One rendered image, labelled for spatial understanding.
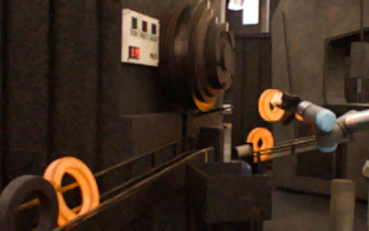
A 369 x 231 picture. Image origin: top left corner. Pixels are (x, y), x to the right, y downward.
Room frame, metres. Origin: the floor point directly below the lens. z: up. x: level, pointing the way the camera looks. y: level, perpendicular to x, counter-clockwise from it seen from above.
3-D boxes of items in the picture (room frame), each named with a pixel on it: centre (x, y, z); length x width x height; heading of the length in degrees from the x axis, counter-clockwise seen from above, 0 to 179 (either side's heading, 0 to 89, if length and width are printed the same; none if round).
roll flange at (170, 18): (2.05, 0.00, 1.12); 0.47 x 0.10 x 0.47; 158
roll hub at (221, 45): (1.99, -0.17, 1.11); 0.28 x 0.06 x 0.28; 158
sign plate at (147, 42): (1.75, 0.15, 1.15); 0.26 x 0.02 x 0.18; 158
